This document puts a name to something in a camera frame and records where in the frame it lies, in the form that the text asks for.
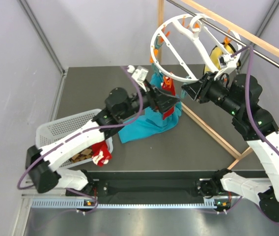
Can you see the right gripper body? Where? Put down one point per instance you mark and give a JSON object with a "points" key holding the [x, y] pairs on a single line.
{"points": [[211, 90]]}

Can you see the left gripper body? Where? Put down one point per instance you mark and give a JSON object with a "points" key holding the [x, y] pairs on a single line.
{"points": [[148, 101]]}

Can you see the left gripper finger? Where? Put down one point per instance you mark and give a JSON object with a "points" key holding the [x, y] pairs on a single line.
{"points": [[159, 92], [165, 104]]}

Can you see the teal clothespin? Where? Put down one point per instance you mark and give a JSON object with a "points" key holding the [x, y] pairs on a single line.
{"points": [[183, 93], [155, 69]]}

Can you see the red sock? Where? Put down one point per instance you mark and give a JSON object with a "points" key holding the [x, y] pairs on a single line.
{"points": [[172, 89], [101, 155]]}

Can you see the teal cloth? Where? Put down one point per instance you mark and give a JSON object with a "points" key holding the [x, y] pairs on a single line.
{"points": [[149, 124]]}

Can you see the white round clip hanger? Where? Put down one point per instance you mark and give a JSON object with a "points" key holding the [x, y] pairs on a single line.
{"points": [[190, 27]]}

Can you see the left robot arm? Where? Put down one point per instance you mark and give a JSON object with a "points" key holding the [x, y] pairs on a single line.
{"points": [[44, 164]]}

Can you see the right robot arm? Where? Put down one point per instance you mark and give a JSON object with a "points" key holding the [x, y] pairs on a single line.
{"points": [[258, 128]]}

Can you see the orange clothespin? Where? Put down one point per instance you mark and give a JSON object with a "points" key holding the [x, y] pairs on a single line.
{"points": [[156, 51], [167, 82]]}

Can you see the yellow cloth with black trim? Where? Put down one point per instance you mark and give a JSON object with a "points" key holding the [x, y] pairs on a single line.
{"points": [[216, 53]]}

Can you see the metal hanging rod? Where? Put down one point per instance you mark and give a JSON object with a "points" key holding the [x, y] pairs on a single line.
{"points": [[228, 24]]}

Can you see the white perforated plastic basket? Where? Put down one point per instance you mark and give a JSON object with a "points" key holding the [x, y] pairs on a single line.
{"points": [[61, 139]]}

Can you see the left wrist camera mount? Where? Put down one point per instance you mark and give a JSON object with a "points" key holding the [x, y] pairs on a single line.
{"points": [[138, 75]]}

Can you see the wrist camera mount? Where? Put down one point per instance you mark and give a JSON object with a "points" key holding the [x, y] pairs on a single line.
{"points": [[227, 64], [138, 75]]}

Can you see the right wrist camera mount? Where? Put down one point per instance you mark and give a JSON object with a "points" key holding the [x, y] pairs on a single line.
{"points": [[227, 64]]}

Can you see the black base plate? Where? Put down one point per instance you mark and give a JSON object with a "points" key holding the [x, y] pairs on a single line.
{"points": [[113, 187]]}

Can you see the aluminium frame rail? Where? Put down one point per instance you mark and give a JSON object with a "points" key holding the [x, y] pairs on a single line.
{"points": [[40, 33]]}

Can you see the slotted cable duct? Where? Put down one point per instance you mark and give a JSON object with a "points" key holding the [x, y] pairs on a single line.
{"points": [[86, 204]]}

